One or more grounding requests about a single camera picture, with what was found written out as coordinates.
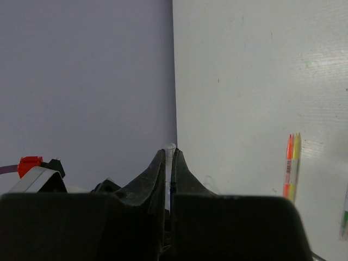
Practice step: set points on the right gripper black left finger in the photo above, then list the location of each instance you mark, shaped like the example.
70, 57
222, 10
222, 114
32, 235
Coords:
107, 224

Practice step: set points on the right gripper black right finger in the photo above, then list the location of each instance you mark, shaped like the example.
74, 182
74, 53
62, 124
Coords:
207, 226

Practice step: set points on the green pen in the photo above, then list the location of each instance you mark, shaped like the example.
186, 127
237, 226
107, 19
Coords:
344, 219

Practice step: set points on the orange pen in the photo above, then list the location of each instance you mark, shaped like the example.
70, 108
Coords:
289, 156

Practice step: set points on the yellow pen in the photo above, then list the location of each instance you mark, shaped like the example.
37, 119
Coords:
295, 159

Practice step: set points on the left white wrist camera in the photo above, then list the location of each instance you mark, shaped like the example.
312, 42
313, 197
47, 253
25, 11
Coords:
45, 178

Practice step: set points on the red cable connector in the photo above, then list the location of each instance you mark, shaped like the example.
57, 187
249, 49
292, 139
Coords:
27, 163

